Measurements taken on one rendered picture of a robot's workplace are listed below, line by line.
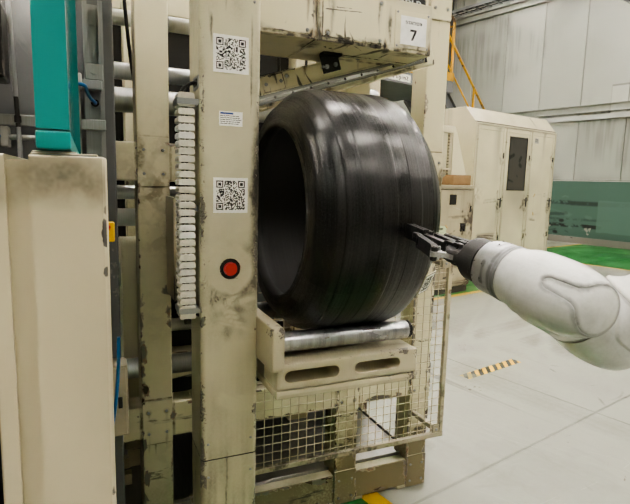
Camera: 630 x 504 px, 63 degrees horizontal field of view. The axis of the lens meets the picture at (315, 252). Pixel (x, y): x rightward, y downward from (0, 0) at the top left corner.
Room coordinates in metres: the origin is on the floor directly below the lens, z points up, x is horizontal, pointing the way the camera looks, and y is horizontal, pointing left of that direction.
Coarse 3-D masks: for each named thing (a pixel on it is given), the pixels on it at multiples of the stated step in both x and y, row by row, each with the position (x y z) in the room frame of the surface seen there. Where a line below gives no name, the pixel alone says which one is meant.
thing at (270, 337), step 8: (256, 320) 1.13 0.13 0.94; (264, 320) 1.10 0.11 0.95; (272, 320) 1.10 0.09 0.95; (256, 328) 1.13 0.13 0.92; (264, 328) 1.08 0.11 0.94; (272, 328) 1.04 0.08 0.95; (280, 328) 1.04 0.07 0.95; (256, 336) 1.13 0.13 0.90; (264, 336) 1.08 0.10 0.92; (272, 336) 1.03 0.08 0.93; (280, 336) 1.04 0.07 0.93; (256, 344) 1.13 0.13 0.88; (264, 344) 1.08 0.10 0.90; (272, 344) 1.03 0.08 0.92; (280, 344) 1.04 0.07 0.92; (256, 352) 1.13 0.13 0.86; (264, 352) 1.08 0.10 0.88; (272, 352) 1.03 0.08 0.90; (280, 352) 1.04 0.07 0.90; (264, 360) 1.08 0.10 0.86; (272, 360) 1.03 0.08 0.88; (280, 360) 1.04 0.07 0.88; (272, 368) 1.03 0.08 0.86; (280, 368) 1.04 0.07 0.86
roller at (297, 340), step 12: (360, 324) 1.18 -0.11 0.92; (372, 324) 1.19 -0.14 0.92; (384, 324) 1.19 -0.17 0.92; (396, 324) 1.20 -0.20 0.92; (408, 324) 1.21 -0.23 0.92; (288, 336) 1.09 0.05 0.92; (300, 336) 1.10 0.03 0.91; (312, 336) 1.11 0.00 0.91; (324, 336) 1.12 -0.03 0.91; (336, 336) 1.13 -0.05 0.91; (348, 336) 1.14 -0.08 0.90; (360, 336) 1.15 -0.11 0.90; (372, 336) 1.17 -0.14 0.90; (384, 336) 1.18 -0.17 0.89; (396, 336) 1.20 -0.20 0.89; (408, 336) 1.22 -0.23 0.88; (288, 348) 1.08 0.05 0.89; (300, 348) 1.10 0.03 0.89; (312, 348) 1.11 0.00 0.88
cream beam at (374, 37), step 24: (264, 0) 1.41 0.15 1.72; (288, 0) 1.44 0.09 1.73; (312, 0) 1.46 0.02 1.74; (336, 0) 1.49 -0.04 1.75; (360, 0) 1.52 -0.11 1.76; (384, 0) 1.55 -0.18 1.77; (264, 24) 1.41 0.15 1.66; (288, 24) 1.44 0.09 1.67; (312, 24) 1.46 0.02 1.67; (336, 24) 1.49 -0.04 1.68; (360, 24) 1.52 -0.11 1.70; (384, 24) 1.56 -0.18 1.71; (264, 48) 1.58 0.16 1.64; (288, 48) 1.58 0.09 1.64; (312, 48) 1.57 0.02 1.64; (336, 48) 1.56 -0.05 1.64; (360, 48) 1.55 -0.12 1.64; (384, 48) 1.56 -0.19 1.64; (408, 48) 1.59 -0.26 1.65
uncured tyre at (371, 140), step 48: (288, 96) 1.26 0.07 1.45; (336, 96) 1.16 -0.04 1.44; (288, 144) 1.47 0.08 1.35; (336, 144) 1.04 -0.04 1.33; (384, 144) 1.08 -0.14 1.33; (288, 192) 1.54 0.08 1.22; (336, 192) 1.01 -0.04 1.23; (384, 192) 1.03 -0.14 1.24; (432, 192) 1.09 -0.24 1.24; (288, 240) 1.52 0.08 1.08; (336, 240) 1.00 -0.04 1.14; (384, 240) 1.03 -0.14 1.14; (288, 288) 1.42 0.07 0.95; (336, 288) 1.03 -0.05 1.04; (384, 288) 1.08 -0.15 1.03
